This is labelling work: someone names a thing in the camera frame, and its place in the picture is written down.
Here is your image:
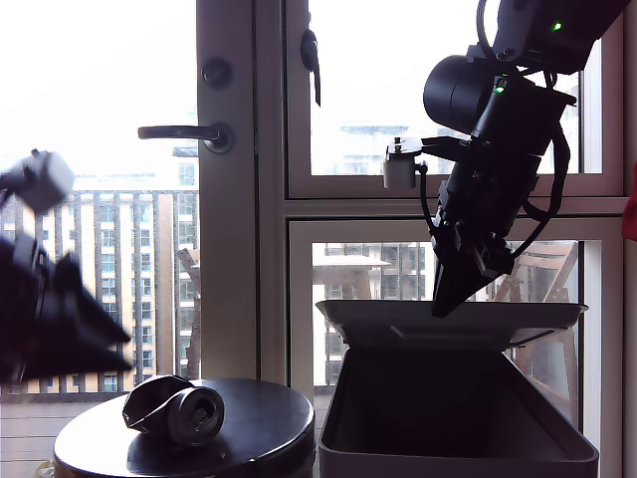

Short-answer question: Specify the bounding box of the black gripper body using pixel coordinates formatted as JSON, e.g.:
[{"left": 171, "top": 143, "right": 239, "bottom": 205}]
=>
[{"left": 429, "top": 141, "right": 542, "bottom": 278}]

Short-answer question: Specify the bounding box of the grey recycling bin lid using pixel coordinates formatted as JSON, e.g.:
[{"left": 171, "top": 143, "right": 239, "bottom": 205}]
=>
[{"left": 316, "top": 298, "right": 589, "bottom": 356}]

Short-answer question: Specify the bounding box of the dark drink can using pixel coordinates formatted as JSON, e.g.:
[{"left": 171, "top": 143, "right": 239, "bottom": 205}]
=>
[{"left": 122, "top": 374, "right": 226, "bottom": 449}]

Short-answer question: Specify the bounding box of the grey recycling bin body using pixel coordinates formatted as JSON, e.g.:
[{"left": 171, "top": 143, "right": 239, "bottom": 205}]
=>
[{"left": 318, "top": 346, "right": 600, "bottom": 478}]

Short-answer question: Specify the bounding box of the dark balcony railing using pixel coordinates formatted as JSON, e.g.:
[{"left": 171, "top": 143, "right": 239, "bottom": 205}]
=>
[{"left": 0, "top": 189, "right": 200, "bottom": 402}]

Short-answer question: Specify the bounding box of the wooden folding chair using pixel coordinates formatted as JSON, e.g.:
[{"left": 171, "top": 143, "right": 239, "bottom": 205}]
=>
[{"left": 490, "top": 241, "right": 581, "bottom": 424}]

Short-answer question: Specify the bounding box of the wooden balcony table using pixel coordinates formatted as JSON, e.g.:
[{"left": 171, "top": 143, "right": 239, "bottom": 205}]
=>
[{"left": 312, "top": 256, "right": 392, "bottom": 301}]

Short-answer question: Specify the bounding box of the round black stool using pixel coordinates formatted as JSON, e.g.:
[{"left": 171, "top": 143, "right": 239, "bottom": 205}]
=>
[{"left": 53, "top": 377, "right": 317, "bottom": 478}]

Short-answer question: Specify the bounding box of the round dark door lock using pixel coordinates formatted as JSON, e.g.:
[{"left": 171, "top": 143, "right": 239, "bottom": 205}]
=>
[{"left": 201, "top": 57, "right": 233, "bottom": 91}]

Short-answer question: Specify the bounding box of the thin black camera cable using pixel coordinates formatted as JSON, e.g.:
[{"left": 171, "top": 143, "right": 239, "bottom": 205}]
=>
[{"left": 419, "top": 162, "right": 449, "bottom": 236}]

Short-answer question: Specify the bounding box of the thick black looped cable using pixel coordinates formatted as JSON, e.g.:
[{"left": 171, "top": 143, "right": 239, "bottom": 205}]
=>
[{"left": 507, "top": 123, "right": 572, "bottom": 260}]

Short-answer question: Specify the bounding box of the white door frame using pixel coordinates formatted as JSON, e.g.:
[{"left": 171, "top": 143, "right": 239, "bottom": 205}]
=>
[{"left": 195, "top": 0, "right": 260, "bottom": 382}]

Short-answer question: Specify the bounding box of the dark lever door handle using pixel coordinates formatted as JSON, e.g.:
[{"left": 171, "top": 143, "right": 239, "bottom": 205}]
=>
[{"left": 137, "top": 122, "right": 234, "bottom": 154}]

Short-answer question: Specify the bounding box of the dark window handle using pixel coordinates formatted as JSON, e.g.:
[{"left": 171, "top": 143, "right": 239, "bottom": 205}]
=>
[{"left": 301, "top": 28, "right": 322, "bottom": 108}]

